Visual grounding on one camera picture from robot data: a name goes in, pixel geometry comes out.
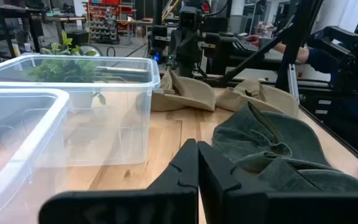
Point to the beige cap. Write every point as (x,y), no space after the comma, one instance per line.
(194,93)
(275,99)

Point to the silver aluminium frame post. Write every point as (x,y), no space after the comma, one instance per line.
(293,84)

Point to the black cabinet with white labels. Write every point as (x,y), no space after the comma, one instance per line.
(328,109)

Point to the black machine housing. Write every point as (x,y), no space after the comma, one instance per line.
(337,49)

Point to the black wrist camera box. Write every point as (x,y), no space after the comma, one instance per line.
(190,17)

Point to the dark wooden desk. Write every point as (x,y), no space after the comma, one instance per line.
(54,19)

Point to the dark green cap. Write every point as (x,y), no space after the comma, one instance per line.
(253,140)

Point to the potted green leafy plant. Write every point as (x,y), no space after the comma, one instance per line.
(64,67)

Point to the black control box blue light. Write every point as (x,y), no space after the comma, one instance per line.
(158,40)

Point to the person's hand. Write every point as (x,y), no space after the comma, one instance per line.
(253,39)

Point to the person's forearm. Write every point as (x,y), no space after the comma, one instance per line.
(303,56)

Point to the clear plastic storage bin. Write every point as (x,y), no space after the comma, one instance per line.
(20,161)
(113,130)

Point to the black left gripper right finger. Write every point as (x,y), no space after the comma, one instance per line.
(228,202)

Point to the black keyboard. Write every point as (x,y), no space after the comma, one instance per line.
(244,46)

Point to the red shelf with parts bins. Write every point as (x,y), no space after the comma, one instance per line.
(106,23)

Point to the black metal frame strut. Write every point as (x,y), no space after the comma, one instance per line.
(294,34)

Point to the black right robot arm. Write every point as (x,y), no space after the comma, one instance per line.
(186,69)

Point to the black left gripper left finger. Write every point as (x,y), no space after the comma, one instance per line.
(172,199)

